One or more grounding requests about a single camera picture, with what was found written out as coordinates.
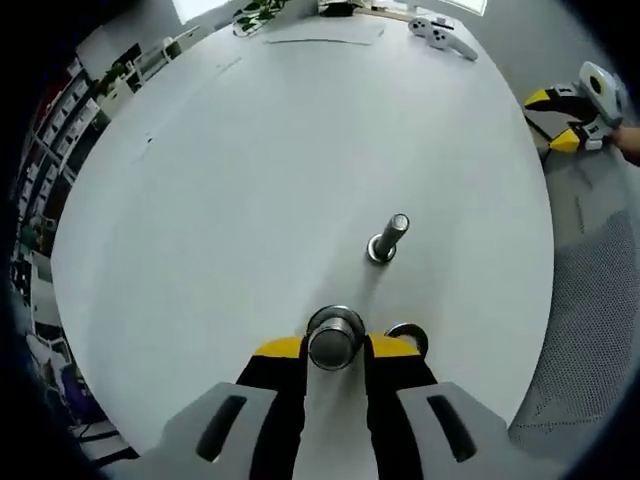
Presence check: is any small green potted plant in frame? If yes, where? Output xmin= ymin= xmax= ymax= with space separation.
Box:
xmin=89 ymin=59 xmax=136 ymax=96

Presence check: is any grey mesh office chair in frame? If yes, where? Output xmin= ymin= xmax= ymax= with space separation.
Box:
xmin=507 ymin=149 xmax=640 ymax=451

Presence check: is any small steel washer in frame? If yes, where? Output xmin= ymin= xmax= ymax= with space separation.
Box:
xmin=366 ymin=234 xmax=399 ymax=265

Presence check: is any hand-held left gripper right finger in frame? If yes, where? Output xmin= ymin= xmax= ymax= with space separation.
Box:
xmin=363 ymin=335 xmax=561 ymax=480

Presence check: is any thin threaded stud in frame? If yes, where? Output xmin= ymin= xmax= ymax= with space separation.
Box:
xmin=367 ymin=212 xmax=411 ymax=264

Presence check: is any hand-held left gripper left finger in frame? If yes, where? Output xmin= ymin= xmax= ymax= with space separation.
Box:
xmin=127 ymin=336 xmax=307 ymax=480

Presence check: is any thick threaded stud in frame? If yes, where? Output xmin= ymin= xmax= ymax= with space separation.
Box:
xmin=305 ymin=319 xmax=362 ymax=372

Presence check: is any shelf with white bins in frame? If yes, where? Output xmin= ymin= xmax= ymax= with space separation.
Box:
xmin=9 ymin=54 xmax=111 ymax=211

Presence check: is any white game controller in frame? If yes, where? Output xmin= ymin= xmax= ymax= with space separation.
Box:
xmin=407 ymin=15 xmax=479 ymax=63

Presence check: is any person's right hand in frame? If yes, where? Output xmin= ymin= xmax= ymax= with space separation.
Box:
xmin=612 ymin=127 xmax=640 ymax=164

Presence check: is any bright window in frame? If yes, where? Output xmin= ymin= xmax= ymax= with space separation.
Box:
xmin=172 ymin=0 xmax=241 ymax=24

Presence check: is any white chair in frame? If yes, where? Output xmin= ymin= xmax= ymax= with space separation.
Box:
xmin=134 ymin=37 xmax=184 ymax=84

